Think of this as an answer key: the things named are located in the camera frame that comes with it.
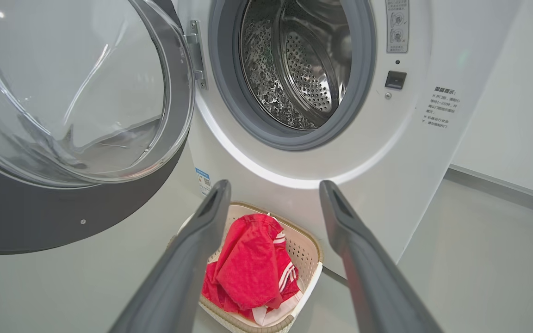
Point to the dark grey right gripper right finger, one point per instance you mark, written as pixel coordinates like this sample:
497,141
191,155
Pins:
373,282

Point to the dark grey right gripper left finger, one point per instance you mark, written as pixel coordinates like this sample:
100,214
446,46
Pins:
178,277

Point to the red garment with white stripes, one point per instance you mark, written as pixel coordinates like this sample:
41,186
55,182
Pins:
248,263

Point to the dark grey glass washing machine door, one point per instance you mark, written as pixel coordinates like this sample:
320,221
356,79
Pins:
40,217

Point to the cream perforated plastic laundry basket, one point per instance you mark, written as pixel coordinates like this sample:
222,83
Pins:
306,252

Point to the white washing machine body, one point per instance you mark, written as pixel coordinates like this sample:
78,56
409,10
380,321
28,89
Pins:
387,162

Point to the grey rubber door gasket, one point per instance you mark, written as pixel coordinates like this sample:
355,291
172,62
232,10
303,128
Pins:
222,92

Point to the black door latch socket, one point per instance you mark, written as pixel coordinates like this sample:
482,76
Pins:
395,79

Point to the metal door hinge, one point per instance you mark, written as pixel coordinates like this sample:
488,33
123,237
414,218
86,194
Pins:
197,51

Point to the blue white energy label sticker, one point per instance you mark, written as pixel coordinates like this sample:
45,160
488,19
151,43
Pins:
203,178

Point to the printed text notice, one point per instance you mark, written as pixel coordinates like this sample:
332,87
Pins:
442,106

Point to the steel perforated washer drum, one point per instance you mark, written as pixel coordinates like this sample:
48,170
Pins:
303,69

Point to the grey pictogram warning label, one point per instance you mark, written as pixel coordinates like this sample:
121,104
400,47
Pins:
397,27

